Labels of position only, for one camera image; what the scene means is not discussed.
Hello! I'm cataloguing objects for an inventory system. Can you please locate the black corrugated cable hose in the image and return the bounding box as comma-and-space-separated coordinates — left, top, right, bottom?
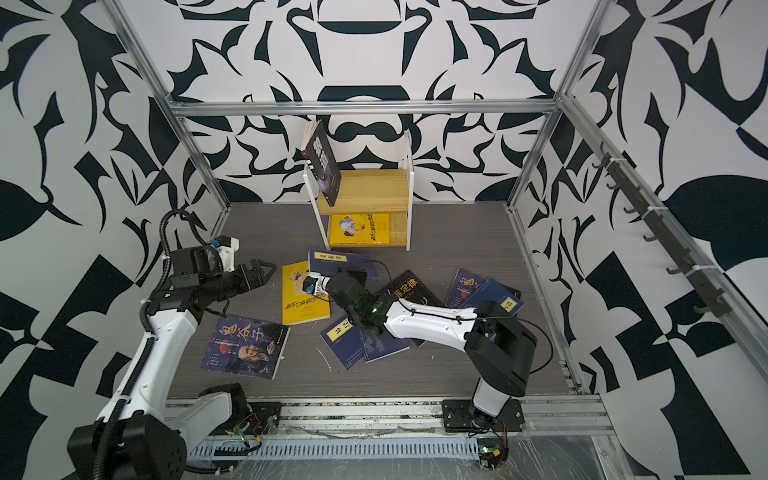
89, 208, 265, 480

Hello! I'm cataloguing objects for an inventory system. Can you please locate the black Murphy's law book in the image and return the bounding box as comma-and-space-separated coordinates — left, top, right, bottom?
383, 269, 446, 349

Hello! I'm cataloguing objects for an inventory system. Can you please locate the small electronics board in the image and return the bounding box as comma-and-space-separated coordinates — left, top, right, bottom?
477, 437, 509, 471

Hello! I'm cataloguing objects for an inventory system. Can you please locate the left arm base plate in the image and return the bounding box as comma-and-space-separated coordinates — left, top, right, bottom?
211, 401, 283, 436

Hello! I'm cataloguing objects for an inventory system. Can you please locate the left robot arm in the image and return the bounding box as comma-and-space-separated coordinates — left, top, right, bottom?
67, 237, 277, 479

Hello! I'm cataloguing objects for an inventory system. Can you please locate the yellow book in shelf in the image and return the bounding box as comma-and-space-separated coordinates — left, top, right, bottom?
328, 213, 391, 247

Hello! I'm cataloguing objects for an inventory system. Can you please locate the purple book under right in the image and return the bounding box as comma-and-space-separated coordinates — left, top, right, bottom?
445, 268, 489, 308

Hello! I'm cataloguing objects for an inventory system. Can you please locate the navy book yellow label right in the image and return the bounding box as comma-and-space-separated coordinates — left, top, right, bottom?
459, 278, 524, 315

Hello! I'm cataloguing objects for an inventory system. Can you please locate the yellow cartoon cover book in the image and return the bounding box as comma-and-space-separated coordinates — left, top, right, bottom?
281, 261, 331, 326

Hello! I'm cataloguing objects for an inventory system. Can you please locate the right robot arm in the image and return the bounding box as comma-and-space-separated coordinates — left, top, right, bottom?
304, 271, 537, 430

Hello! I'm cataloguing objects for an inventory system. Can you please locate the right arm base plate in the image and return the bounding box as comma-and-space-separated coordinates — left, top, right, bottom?
441, 399, 525, 433

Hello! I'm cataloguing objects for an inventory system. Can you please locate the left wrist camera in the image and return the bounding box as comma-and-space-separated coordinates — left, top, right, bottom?
210, 235, 240, 272

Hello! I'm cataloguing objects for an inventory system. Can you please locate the white wooden bookshelf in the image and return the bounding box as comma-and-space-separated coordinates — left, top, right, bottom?
303, 132, 415, 251

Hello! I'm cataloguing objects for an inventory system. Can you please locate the white cable duct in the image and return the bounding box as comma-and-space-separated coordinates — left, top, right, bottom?
188, 437, 480, 461

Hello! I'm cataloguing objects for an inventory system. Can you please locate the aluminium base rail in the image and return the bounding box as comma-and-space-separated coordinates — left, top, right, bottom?
270, 395, 615, 438

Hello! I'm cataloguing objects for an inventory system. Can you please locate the purple Guiguzi portrait book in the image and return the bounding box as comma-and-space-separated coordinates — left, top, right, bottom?
200, 316, 291, 380

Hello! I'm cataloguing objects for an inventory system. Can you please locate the black book leaning on shelf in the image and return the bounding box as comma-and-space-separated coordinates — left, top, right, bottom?
300, 120, 342, 207

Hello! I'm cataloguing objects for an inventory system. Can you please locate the aluminium frame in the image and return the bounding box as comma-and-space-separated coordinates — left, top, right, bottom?
102, 1, 767, 375

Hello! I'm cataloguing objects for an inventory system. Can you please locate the navy book with figures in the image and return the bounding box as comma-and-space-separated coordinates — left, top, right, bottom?
308, 250, 380, 282
358, 329, 410, 363

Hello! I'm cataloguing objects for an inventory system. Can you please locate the navy Yijing book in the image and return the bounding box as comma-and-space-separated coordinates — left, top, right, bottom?
320, 317, 365, 370

